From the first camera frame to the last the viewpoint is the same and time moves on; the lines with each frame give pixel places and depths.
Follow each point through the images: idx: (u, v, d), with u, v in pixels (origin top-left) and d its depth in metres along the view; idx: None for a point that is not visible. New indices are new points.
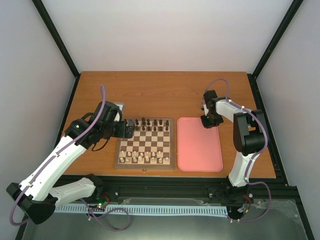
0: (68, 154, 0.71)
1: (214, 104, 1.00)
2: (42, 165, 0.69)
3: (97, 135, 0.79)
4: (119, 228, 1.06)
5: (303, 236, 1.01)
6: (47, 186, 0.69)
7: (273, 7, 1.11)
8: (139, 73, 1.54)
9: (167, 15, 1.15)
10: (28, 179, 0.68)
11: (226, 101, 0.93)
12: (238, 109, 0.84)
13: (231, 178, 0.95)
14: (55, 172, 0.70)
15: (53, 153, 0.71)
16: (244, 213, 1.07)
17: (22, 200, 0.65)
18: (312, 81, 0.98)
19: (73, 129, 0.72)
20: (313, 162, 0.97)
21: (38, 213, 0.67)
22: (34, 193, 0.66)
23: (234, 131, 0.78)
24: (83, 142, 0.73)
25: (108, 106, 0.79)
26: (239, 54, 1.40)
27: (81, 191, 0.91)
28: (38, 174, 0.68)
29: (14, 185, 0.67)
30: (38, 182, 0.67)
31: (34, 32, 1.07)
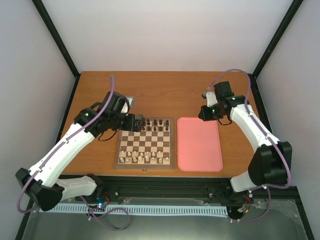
0: (77, 141, 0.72)
1: (229, 105, 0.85)
2: (52, 150, 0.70)
3: (106, 124, 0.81)
4: (119, 227, 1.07)
5: (303, 235, 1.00)
6: (56, 172, 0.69)
7: (273, 7, 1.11)
8: (139, 74, 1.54)
9: (167, 15, 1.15)
10: (37, 165, 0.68)
11: (247, 112, 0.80)
12: (261, 134, 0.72)
13: (233, 184, 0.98)
14: (64, 159, 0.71)
15: (63, 139, 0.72)
16: (243, 213, 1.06)
17: (32, 185, 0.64)
18: (312, 81, 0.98)
19: (83, 117, 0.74)
20: (313, 163, 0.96)
21: (47, 200, 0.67)
22: (43, 178, 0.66)
23: (254, 162, 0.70)
24: (92, 130, 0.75)
25: (116, 96, 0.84)
26: (239, 54, 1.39)
27: (83, 188, 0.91)
28: (48, 159, 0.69)
29: (23, 171, 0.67)
30: (48, 168, 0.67)
31: (34, 33, 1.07)
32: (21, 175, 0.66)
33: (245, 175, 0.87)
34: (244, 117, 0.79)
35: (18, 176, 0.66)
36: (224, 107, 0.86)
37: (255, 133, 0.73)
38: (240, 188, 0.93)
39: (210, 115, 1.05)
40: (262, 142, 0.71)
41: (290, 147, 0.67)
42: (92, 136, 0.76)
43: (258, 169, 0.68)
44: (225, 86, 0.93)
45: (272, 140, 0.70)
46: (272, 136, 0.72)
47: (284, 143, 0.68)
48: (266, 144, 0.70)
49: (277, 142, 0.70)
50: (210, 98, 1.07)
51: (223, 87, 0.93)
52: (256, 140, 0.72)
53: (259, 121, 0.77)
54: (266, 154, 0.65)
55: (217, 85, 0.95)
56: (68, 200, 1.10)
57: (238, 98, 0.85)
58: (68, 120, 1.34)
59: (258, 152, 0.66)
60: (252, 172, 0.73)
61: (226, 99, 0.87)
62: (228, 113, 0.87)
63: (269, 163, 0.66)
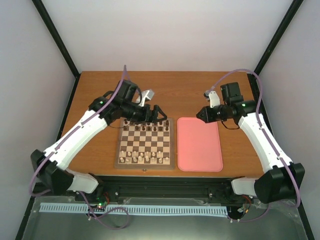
0: (92, 127, 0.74)
1: (238, 111, 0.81)
2: (67, 134, 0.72)
3: (118, 112, 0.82)
4: (120, 225, 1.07)
5: (302, 235, 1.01)
6: (70, 155, 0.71)
7: (273, 7, 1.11)
8: (139, 74, 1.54)
9: (167, 15, 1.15)
10: (52, 147, 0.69)
11: (259, 125, 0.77)
12: (274, 153, 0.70)
13: (233, 186, 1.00)
14: (79, 143, 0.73)
15: (78, 124, 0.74)
16: (244, 213, 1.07)
17: (48, 165, 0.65)
18: (312, 80, 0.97)
19: (97, 104, 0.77)
20: (313, 163, 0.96)
21: (60, 182, 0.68)
22: (58, 159, 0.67)
23: (261, 182, 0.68)
24: (106, 118, 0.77)
25: (127, 84, 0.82)
26: (239, 54, 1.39)
27: (87, 183, 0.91)
28: (63, 142, 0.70)
29: (37, 152, 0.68)
30: (63, 149, 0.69)
31: (34, 32, 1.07)
32: (37, 155, 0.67)
33: (247, 185, 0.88)
34: (255, 130, 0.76)
35: (33, 156, 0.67)
36: (232, 114, 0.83)
37: (266, 150, 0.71)
38: (243, 192, 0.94)
39: (212, 117, 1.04)
40: (273, 162, 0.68)
41: (302, 170, 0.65)
42: (106, 122, 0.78)
43: (266, 190, 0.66)
44: (234, 89, 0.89)
45: (284, 161, 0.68)
46: (285, 156, 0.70)
47: (296, 165, 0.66)
48: (278, 165, 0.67)
49: (289, 164, 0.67)
50: (213, 99, 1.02)
51: (232, 90, 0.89)
52: (268, 158, 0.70)
53: (271, 136, 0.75)
54: (278, 177, 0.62)
55: (225, 86, 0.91)
56: (68, 200, 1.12)
57: (248, 104, 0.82)
58: (68, 120, 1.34)
59: (269, 175, 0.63)
60: (257, 190, 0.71)
61: (235, 105, 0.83)
62: (236, 119, 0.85)
63: (278, 185, 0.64)
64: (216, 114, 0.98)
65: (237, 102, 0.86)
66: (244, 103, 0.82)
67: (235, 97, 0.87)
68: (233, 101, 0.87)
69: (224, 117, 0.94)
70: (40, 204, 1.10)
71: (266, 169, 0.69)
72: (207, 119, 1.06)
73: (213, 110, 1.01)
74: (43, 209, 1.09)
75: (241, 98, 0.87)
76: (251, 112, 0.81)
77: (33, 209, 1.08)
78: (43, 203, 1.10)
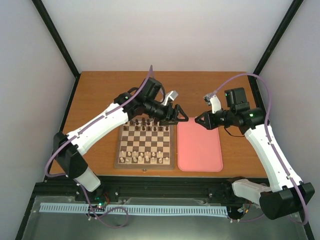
0: (115, 119, 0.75)
1: (249, 121, 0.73)
2: (91, 121, 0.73)
3: (142, 110, 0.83)
4: (120, 224, 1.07)
5: (302, 235, 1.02)
6: (90, 142, 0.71)
7: (273, 7, 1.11)
8: (139, 73, 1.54)
9: (167, 14, 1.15)
10: (75, 131, 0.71)
11: (269, 139, 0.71)
12: (284, 172, 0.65)
13: (234, 188, 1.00)
14: (100, 132, 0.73)
15: (102, 114, 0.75)
16: (244, 213, 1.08)
17: (70, 146, 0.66)
18: (313, 80, 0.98)
19: (122, 99, 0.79)
20: (313, 163, 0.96)
21: (76, 167, 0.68)
22: (79, 144, 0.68)
23: (268, 200, 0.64)
24: (128, 113, 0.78)
25: (152, 82, 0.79)
26: (239, 54, 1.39)
27: (94, 179, 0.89)
28: (86, 128, 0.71)
29: (61, 134, 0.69)
30: (85, 135, 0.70)
31: (34, 31, 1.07)
32: (59, 137, 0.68)
33: (249, 191, 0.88)
34: (263, 144, 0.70)
35: (56, 138, 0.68)
36: (239, 124, 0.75)
37: (275, 168, 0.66)
38: (245, 196, 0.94)
39: (215, 123, 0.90)
40: (283, 182, 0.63)
41: (312, 189, 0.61)
42: (127, 117, 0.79)
43: (273, 209, 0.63)
44: (240, 95, 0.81)
45: (294, 181, 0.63)
46: (295, 174, 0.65)
47: (306, 185, 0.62)
48: (287, 186, 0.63)
49: (299, 184, 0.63)
50: (214, 103, 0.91)
51: (237, 97, 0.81)
52: (276, 177, 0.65)
53: (280, 152, 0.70)
54: (287, 199, 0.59)
55: (230, 92, 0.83)
56: (68, 200, 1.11)
57: (257, 114, 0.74)
58: (68, 120, 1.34)
59: (278, 195, 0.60)
60: (263, 206, 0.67)
61: (243, 114, 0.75)
62: (242, 129, 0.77)
63: (287, 205, 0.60)
64: (219, 121, 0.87)
65: (244, 110, 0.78)
66: (252, 112, 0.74)
67: (241, 104, 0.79)
68: (239, 109, 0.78)
69: (228, 124, 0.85)
70: (40, 204, 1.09)
71: (274, 187, 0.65)
72: (209, 126, 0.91)
73: (216, 116, 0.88)
74: (43, 209, 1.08)
75: (248, 105, 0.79)
76: (258, 122, 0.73)
77: (33, 209, 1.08)
78: (43, 203, 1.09)
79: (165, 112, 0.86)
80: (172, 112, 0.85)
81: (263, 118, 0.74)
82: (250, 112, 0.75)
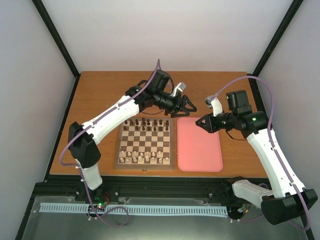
0: (127, 110, 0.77)
1: (251, 126, 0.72)
2: (104, 112, 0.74)
3: (151, 101, 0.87)
4: (121, 222, 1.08)
5: (302, 235, 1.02)
6: (104, 132, 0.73)
7: (273, 7, 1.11)
8: (139, 74, 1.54)
9: (166, 15, 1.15)
10: (90, 121, 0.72)
11: (272, 144, 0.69)
12: (286, 178, 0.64)
13: (234, 189, 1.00)
14: (113, 122, 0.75)
15: (115, 105, 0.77)
16: (244, 213, 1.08)
17: (85, 136, 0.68)
18: (313, 80, 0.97)
19: (132, 92, 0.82)
20: (313, 163, 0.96)
21: (90, 155, 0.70)
22: (94, 133, 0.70)
23: (270, 206, 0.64)
24: (139, 105, 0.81)
25: (160, 74, 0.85)
26: (239, 54, 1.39)
27: (98, 175, 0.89)
28: (100, 118, 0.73)
29: (76, 124, 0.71)
30: (99, 125, 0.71)
31: (34, 32, 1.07)
32: (75, 127, 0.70)
33: (249, 192, 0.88)
34: (266, 150, 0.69)
35: (72, 128, 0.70)
36: (241, 128, 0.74)
37: (278, 174, 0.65)
38: (244, 197, 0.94)
39: (216, 126, 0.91)
40: (286, 189, 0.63)
41: (315, 196, 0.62)
42: (138, 108, 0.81)
43: (275, 215, 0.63)
44: (242, 99, 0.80)
45: (297, 188, 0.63)
46: (298, 181, 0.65)
47: (309, 192, 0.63)
48: (290, 192, 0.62)
49: (302, 190, 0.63)
50: (216, 106, 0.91)
51: (239, 100, 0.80)
52: (279, 184, 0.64)
53: (283, 158, 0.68)
54: (288, 205, 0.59)
55: (232, 95, 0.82)
56: (68, 200, 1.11)
57: (260, 118, 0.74)
58: (68, 120, 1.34)
59: (281, 203, 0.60)
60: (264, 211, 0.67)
61: (245, 118, 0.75)
62: (244, 133, 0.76)
63: (290, 212, 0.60)
64: (221, 123, 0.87)
65: (246, 114, 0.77)
66: (255, 116, 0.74)
67: (244, 108, 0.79)
68: (242, 113, 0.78)
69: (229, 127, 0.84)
70: (40, 205, 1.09)
71: (277, 193, 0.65)
72: (210, 129, 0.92)
73: (217, 119, 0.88)
74: (43, 209, 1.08)
75: (250, 108, 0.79)
76: (261, 127, 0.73)
77: (33, 209, 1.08)
78: (43, 203, 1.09)
79: (175, 102, 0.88)
80: (181, 100, 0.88)
81: (266, 122, 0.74)
82: (252, 116, 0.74)
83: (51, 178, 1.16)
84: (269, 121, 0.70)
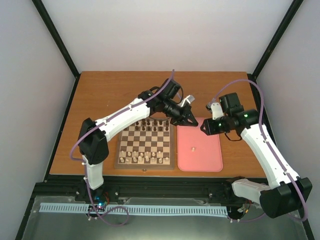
0: (139, 111, 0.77)
1: (242, 122, 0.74)
2: (117, 111, 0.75)
3: (160, 107, 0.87)
4: (121, 222, 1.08)
5: (302, 235, 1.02)
6: (116, 130, 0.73)
7: (273, 7, 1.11)
8: (139, 73, 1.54)
9: (166, 15, 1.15)
10: (103, 118, 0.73)
11: (263, 137, 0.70)
12: (279, 168, 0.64)
13: (234, 188, 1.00)
14: (125, 122, 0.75)
15: (128, 106, 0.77)
16: (243, 213, 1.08)
17: (98, 132, 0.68)
18: (312, 80, 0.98)
19: (145, 96, 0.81)
20: (311, 163, 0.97)
21: (99, 152, 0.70)
22: (107, 130, 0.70)
23: (266, 199, 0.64)
24: (150, 109, 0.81)
25: (173, 83, 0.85)
26: (239, 54, 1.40)
27: (100, 175, 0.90)
28: (113, 117, 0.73)
29: (89, 120, 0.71)
30: (112, 124, 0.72)
31: (34, 33, 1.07)
32: (88, 123, 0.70)
33: (249, 191, 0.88)
34: (259, 143, 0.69)
35: (85, 124, 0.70)
36: (235, 125, 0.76)
37: (272, 165, 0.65)
38: (244, 195, 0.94)
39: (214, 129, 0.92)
40: (280, 178, 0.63)
41: (310, 184, 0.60)
42: (149, 111, 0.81)
43: (273, 205, 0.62)
44: (233, 99, 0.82)
45: (291, 176, 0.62)
46: (291, 170, 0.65)
47: (303, 180, 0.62)
48: (285, 181, 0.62)
49: (297, 179, 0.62)
50: (215, 110, 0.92)
51: (231, 100, 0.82)
52: (273, 174, 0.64)
53: (276, 149, 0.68)
54: (285, 194, 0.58)
55: (223, 96, 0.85)
56: (68, 200, 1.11)
57: (252, 115, 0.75)
58: (68, 120, 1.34)
59: (276, 191, 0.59)
60: (262, 204, 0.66)
61: (237, 115, 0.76)
62: (238, 130, 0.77)
63: (286, 201, 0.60)
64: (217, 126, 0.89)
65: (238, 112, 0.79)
66: (246, 113, 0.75)
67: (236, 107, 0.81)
68: (234, 112, 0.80)
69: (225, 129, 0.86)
70: (40, 204, 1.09)
71: (272, 184, 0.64)
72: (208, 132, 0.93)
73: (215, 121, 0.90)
74: (43, 209, 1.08)
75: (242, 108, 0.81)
76: (254, 122, 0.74)
77: (33, 209, 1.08)
78: (43, 203, 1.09)
79: (182, 111, 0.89)
80: (188, 112, 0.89)
81: (257, 118, 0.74)
82: (244, 113, 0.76)
83: (51, 178, 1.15)
84: (260, 115, 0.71)
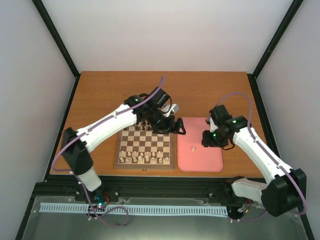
0: (124, 119, 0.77)
1: (231, 128, 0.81)
2: (100, 120, 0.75)
3: (147, 114, 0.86)
4: (120, 223, 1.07)
5: (303, 235, 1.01)
6: (99, 140, 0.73)
7: (273, 7, 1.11)
8: (139, 73, 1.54)
9: (166, 14, 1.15)
10: (85, 128, 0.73)
11: (253, 138, 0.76)
12: (272, 163, 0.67)
13: (234, 188, 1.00)
14: (109, 131, 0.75)
15: (112, 114, 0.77)
16: (244, 213, 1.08)
17: (78, 143, 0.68)
18: (312, 80, 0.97)
19: (132, 101, 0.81)
20: (311, 163, 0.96)
21: (82, 162, 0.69)
22: (89, 140, 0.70)
23: (264, 197, 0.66)
24: (137, 115, 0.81)
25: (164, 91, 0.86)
26: (239, 54, 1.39)
27: (96, 179, 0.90)
28: (95, 126, 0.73)
29: (70, 131, 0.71)
30: (94, 133, 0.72)
31: (34, 33, 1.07)
32: (69, 133, 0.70)
33: (249, 190, 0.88)
34: (250, 143, 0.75)
35: (66, 134, 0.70)
36: (225, 132, 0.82)
37: (265, 161, 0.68)
38: (244, 195, 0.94)
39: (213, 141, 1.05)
40: (274, 171, 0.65)
41: (303, 175, 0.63)
42: (135, 119, 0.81)
43: (273, 202, 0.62)
44: (222, 111, 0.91)
45: (284, 169, 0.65)
46: (284, 163, 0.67)
47: (297, 171, 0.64)
48: (279, 174, 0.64)
49: (290, 171, 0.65)
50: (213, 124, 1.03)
51: (220, 112, 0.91)
52: (267, 169, 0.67)
53: (267, 147, 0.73)
54: (281, 187, 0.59)
55: (212, 109, 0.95)
56: (68, 200, 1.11)
57: (240, 120, 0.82)
58: (68, 120, 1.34)
59: (273, 186, 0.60)
60: (264, 203, 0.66)
61: (227, 122, 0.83)
62: (230, 136, 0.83)
63: (285, 195, 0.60)
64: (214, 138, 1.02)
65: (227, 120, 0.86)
66: (235, 119, 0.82)
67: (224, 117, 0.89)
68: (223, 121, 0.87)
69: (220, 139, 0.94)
70: (40, 204, 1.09)
71: (268, 180, 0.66)
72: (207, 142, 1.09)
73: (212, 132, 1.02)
74: (43, 209, 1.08)
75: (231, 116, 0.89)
76: (242, 127, 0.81)
77: (33, 209, 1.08)
78: (44, 203, 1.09)
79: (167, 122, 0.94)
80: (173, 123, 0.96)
81: (245, 123, 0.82)
82: (233, 120, 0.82)
83: (51, 178, 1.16)
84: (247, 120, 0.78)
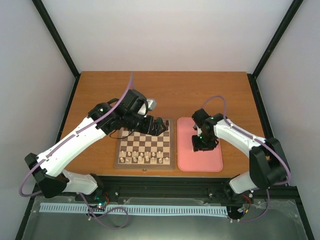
0: (87, 136, 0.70)
1: (209, 124, 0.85)
2: (61, 141, 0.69)
3: (120, 123, 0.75)
4: (119, 225, 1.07)
5: (303, 235, 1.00)
6: (61, 164, 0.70)
7: (273, 7, 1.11)
8: (140, 73, 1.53)
9: (166, 14, 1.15)
10: (45, 152, 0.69)
11: (227, 124, 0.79)
12: (248, 137, 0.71)
13: (232, 187, 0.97)
14: (71, 152, 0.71)
15: (73, 132, 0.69)
16: (244, 213, 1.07)
17: (38, 171, 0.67)
18: (311, 80, 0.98)
19: (97, 112, 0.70)
20: (311, 163, 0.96)
21: (49, 188, 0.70)
22: (48, 167, 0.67)
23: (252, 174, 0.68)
24: (104, 127, 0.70)
25: (135, 95, 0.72)
26: (239, 54, 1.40)
27: (86, 187, 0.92)
28: (56, 149, 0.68)
29: (32, 156, 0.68)
30: (54, 158, 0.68)
31: (34, 32, 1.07)
32: (29, 160, 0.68)
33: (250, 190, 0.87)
34: (226, 129, 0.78)
35: (27, 160, 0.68)
36: (207, 129, 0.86)
37: (242, 138, 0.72)
38: (244, 189, 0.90)
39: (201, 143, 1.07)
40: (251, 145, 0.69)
41: (276, 141, 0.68)
42: (105, 131, 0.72)
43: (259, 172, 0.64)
44: (202, 112, 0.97)
45: (260, 140, 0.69)
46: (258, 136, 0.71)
47: (271, 139, 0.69)
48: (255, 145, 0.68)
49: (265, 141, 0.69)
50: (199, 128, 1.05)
51: (200, 113, 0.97)
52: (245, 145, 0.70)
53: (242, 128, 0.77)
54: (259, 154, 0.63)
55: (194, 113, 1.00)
56: (68, 200, 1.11)
57: (217, 116, 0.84)
58: (68, 120, 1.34)
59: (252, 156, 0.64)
60: (256, 182, 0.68)
61: (206, 120, 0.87)
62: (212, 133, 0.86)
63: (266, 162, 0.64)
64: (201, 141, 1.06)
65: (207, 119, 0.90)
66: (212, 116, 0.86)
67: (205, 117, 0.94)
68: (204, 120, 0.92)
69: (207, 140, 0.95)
70: (40, 204, 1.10)
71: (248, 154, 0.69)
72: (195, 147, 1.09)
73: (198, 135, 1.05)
74: (43, 209, 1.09)
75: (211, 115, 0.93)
76: (219, 119, 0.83)
77: (33, 209, 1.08)
78: (43, 203, 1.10)
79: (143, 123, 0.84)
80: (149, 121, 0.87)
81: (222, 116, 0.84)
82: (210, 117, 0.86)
83: None
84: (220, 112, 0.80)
